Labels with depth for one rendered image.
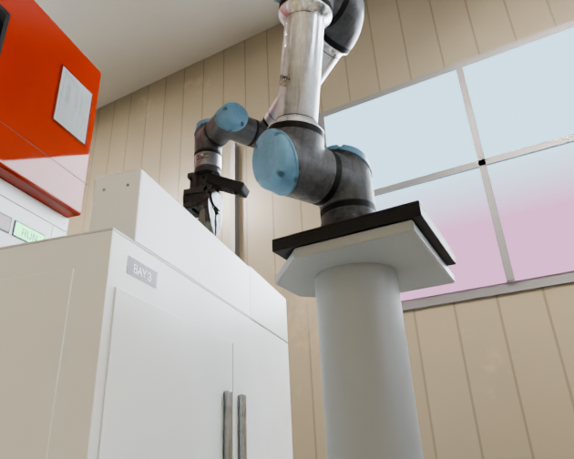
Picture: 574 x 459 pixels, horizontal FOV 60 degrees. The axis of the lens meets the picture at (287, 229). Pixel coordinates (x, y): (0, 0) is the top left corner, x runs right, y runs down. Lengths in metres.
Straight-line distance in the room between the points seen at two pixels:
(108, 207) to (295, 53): 0.48
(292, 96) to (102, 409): 0.64
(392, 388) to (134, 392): 0.41
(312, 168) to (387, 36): 2.63
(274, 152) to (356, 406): 0.47
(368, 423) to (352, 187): 0.44
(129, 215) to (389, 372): 0.51
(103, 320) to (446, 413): 2.00
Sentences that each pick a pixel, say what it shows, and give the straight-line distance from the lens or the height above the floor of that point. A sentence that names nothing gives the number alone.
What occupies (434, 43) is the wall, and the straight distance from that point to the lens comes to 3.36.
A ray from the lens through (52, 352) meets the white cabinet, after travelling 0.79.
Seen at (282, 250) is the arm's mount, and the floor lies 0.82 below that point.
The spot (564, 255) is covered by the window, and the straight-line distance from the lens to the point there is 2.59.
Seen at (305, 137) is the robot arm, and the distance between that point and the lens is 0.95.
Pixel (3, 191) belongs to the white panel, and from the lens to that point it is 1.58.
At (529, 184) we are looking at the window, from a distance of 2.73.
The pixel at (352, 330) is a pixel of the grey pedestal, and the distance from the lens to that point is 0.87.
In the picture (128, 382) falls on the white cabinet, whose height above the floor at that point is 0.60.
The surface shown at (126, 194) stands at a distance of 0.90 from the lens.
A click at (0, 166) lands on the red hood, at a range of 1.53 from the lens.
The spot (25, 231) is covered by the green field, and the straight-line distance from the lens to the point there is 1.60.
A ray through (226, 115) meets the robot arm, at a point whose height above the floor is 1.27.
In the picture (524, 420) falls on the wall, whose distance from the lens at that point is 2.50.
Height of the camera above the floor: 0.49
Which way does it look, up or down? 24 degrees up
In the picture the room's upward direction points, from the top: 3 degrees counter-clockwise
